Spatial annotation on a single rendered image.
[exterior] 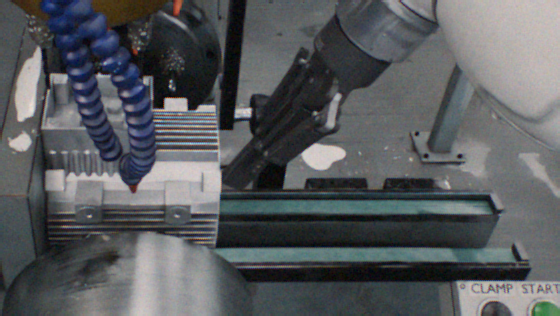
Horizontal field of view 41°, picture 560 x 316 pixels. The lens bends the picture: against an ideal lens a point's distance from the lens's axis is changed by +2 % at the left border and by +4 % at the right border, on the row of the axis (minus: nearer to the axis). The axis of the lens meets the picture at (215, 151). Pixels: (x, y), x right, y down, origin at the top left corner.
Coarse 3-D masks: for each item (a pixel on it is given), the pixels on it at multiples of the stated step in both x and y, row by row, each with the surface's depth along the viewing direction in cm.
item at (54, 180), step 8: (48, 176) 82; (56, 176) 82; (64, 176) 83; (208, 176) 84; (216, 176) 84; (48, 184) 82; (56, 184) 82; (64, 184) 83; (208, 184) 84; (216, 184) 84; (48, 192) 82; (56, 192) 83; (216, 192) 84
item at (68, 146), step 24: (48, 96) 84; (72, 96) 89; (48, 120) 81; (72, 120) 85; (120, 120) 84; (48, 144) 81; (72, 144) 81; (48, 168) 84; (72, 168) 84; (96, 168) 84
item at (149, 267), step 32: (64, 256) 66; (96, 256) 65; (128, 256) 65; (160, 256) 65; (192, 256) 67; (32, 288) 66; (64, 288) 63; (96, 288) 62; (128, 288) 62; (160, 288) 63; (192, 288) 64; (224, 288) 67
